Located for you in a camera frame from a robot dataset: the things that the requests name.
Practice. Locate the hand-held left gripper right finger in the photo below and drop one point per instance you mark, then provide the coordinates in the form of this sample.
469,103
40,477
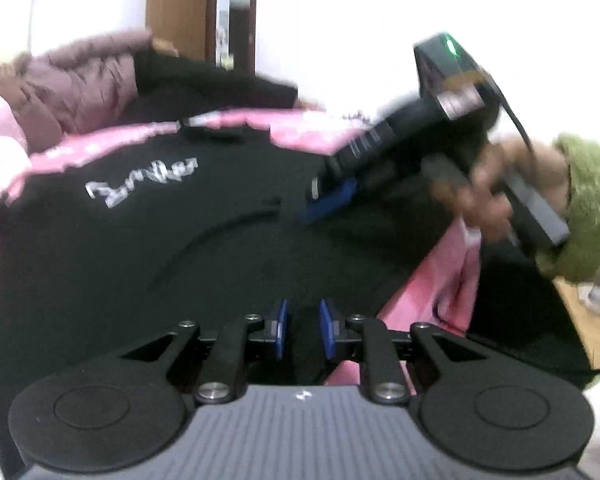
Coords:
327,330

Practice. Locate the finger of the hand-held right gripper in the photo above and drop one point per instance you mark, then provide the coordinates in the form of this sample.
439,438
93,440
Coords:
332,200

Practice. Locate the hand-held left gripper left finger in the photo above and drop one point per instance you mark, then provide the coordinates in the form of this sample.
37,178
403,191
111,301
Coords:
280,330

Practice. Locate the black printed shirt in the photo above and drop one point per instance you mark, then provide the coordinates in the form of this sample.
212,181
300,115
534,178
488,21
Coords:
180,260

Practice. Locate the person's right hand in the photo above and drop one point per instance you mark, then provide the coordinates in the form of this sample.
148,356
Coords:
480,205

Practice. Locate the pink floral blanket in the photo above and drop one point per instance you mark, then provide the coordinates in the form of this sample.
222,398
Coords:
305,130

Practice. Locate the wooden door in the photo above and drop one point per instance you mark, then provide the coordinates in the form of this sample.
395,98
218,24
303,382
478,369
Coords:
180,0

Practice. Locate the dark wooden door frame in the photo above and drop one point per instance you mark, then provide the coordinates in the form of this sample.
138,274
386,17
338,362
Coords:
254,20

